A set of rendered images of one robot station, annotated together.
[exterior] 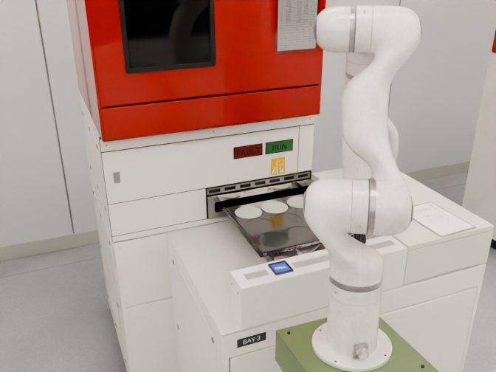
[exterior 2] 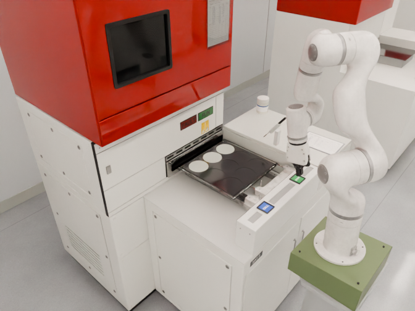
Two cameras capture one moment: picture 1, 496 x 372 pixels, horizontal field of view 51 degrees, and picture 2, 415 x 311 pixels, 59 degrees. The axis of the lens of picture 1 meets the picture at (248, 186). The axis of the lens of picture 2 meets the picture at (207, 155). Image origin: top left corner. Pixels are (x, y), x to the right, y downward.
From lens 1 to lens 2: 0.75 m
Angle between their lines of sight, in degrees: 25
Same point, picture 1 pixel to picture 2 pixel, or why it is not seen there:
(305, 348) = (317, 258)
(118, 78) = (109, 94)
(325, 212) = (345, 179)
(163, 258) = (141, 215)
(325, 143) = not seen: hidden behind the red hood
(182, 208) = (151, 176)
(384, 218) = (378, 174)
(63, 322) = (33, 278)
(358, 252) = (354, 195)
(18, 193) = not seen: outside the picture
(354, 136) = (352, 124)
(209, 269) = (196, 216)
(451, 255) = not seen: hidden behind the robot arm
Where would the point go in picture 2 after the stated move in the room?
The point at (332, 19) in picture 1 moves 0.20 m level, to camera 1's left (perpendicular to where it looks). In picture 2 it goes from (331, 47) to (275, 57)
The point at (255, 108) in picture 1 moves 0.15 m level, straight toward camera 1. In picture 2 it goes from (196, 91) to (210, 104)
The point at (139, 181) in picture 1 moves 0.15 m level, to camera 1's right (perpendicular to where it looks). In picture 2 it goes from (123, 166) to (155, 158)
